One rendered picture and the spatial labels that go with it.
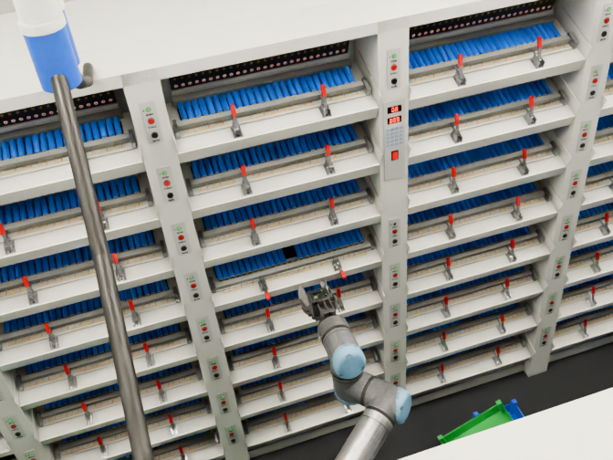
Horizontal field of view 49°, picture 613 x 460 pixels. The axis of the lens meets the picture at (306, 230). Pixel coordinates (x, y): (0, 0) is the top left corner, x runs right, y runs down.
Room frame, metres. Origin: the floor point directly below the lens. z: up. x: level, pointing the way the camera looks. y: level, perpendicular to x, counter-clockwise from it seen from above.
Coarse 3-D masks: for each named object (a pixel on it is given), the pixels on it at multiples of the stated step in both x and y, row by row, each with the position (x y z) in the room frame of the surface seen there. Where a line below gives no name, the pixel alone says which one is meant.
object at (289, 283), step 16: (368, 240) 1.86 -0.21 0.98; (352, 256) 1.80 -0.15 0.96; (368, 256) 1.80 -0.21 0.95; (208, 272) 1.77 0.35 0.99; (240, 272) 1.76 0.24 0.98; (304, 272) 1.75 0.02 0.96; (320, 272) 1.75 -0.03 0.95; (336, 272) 1.75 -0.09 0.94; (352, 272) 1.77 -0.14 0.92; (240, 288) 1.70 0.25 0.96; (256, 288) 1.70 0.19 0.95; (272, 288) 1.70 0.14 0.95; (288, 288) 1.71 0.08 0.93; (224, 304) 1.65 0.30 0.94; (240, 304) 1.68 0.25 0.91
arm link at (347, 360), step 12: (324, 336) 1.31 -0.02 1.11; (336, 336) 1.28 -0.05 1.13; (348, 336) 1.28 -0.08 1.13; (336, 348) 1.24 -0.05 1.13; (348, 348) 1.23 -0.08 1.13; (336, 360) 1.21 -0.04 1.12; (348, 360) 1.21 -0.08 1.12; (360, 360) 1.21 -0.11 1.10; (336, 372) 1.20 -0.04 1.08; (348, 372) 1.20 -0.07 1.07; (360, 372) 1.21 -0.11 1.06
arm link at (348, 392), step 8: (336, 376) 1.22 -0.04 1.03; (360, 376) 1.23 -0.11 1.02; (368, 376) 1.23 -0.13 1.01; (336, 384) 1.23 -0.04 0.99; (344, 384) 1.21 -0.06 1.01; (352, 384) 1.21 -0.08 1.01; (360, 384) 1.20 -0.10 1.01; (336, 392) 1.23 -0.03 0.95; (344, 392) 1.21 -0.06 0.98; (352, 392) 1.20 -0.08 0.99; (360, 392) 1.19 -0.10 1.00; (344, 400) 1.21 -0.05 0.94; (352, 400) 1.19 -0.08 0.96
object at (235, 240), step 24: (312, 192) 1.86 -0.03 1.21; (336, 192) 1.87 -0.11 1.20; (360, 192) 1.85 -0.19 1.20; (216, 216) 1.78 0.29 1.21; (240, 216) 1.78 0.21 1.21; (264, 216) 1.77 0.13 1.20; (288, 216) 1.78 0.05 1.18; (312, 216) 1.79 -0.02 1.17; (336, 216) 1.77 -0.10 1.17; (360, 216) 1.78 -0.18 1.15; (216, 240) 1.71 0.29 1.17; (240, 240) 1.71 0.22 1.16; (264, 240) 1.71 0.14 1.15; (288, 240) 1.71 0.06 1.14; (216, 264) 1.67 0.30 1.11
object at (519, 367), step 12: (492, 372) 1.96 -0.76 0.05; (504, 372) 1.97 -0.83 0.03; (456, 384) 1.91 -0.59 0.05; (468, 384) 1.92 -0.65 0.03; (420, 396) 1.87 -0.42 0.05; (432, 396) 1.88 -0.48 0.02; (348, 420) 1.79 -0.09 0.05; (312, 432) 1.75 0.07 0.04; (324, 432) 1.76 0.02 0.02; (264, 444) 1.71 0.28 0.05; (276, 444) 1.71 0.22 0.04; (288, 444) 1.72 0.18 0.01; (252, 456) 1.69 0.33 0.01
